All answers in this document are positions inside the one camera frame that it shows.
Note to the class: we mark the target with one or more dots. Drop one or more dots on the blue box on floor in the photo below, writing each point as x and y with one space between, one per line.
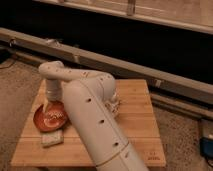
206 147

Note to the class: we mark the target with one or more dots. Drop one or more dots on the white green sponge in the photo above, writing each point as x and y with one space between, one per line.
52 138

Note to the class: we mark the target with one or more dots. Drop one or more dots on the orange ceramic bowl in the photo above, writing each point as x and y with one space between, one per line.
50 118

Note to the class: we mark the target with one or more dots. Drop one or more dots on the crumpled snack bag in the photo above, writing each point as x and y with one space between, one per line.
112 105

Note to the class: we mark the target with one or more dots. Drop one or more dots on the grey metal floor rail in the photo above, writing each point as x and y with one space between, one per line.
200 91

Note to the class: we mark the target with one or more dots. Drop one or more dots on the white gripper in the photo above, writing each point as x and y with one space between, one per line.
53 92

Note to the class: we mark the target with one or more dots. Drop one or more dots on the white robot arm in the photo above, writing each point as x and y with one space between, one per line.
84 94

